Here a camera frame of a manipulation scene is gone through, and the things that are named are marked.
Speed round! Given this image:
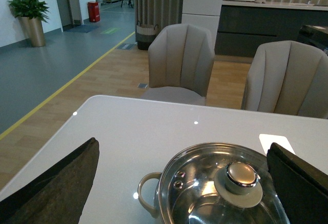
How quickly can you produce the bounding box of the white square coaster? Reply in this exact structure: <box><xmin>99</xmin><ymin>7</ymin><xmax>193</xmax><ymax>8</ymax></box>
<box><xmin>259</xmin><ymin>134</ymin><xmax>295</xmax><ymax>155</ymax></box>

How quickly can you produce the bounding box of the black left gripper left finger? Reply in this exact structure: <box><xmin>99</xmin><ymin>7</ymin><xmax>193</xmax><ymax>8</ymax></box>
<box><xmin>1</xmin><ymin>138</ymin><xmax>99</xmax><ymax>223</ymax></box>

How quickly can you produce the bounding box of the red bin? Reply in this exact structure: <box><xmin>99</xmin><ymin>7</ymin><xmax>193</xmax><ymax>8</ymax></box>
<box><xmin>88</xmin><ymin>1</ymin><xmax>100</xmax><ymax>22</ymax></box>

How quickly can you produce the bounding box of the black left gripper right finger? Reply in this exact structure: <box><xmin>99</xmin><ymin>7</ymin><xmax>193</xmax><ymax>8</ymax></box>
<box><xmin>266</xmin><ymin>142</ymin><xmax>327</xmax><ymax>223</ymax></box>

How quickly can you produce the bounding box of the woven laundry basket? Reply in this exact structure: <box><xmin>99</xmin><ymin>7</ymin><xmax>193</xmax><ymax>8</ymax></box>
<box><xmin>136</xmin><ymin>21</ymin><xmax>158</xmax><ymax>50</ymax></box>

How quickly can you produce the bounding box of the glass pot lid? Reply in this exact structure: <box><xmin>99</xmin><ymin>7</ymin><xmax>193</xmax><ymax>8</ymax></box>
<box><xmin>157</xmin><ymin>142</ymin><xmax>291</xmax><ymax>224</ymax></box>

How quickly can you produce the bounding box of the grey curtain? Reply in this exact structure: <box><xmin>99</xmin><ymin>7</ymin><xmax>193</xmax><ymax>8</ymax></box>
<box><xmin>134</xmin><ymin>0</ymin><xmax>183</xmax><ymax>29</ymax></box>

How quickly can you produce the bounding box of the dark kitchen counter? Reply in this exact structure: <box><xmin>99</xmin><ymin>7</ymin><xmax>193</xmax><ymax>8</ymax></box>
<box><xmin>215</xmin><ymin>2</ymin><xmax>327</xmax><ymax>57</ymax></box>

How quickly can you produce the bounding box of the beige chair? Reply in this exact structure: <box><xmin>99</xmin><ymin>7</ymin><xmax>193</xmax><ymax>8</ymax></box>
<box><xmin>141</xmin><ymin>24</ymin><xmax>215</xmax><ymax>106</ymax></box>
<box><xmin>241</xmin><ymin>40</ymin><xmax>327</xmax><ymax>119</ymax></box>

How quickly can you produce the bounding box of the white electric cooking pot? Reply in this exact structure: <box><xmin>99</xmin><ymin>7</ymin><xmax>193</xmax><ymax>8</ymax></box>
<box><xmin>137</xmin><ymin>142</ymin><xmax>291</xmax><ymax>224</ymax></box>

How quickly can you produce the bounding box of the potted green plant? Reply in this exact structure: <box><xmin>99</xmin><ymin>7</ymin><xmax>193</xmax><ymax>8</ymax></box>
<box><xmin>8</xmin><ymin>0</ymin><xmax>49</xmax><ymax>47</ymax></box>

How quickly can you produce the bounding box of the beige chair left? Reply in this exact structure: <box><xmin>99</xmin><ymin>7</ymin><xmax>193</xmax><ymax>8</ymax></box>
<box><xmin>141</xmin><ymin>24</ymin><xmax>215</xmax><ymax>106</ymax></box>

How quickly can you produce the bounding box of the beige chair right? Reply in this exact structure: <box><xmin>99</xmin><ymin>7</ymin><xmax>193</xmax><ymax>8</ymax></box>
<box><xmin>241</xmin><ymin>40</ymin><xmax>327</xmax><ymax>119</ymax></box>

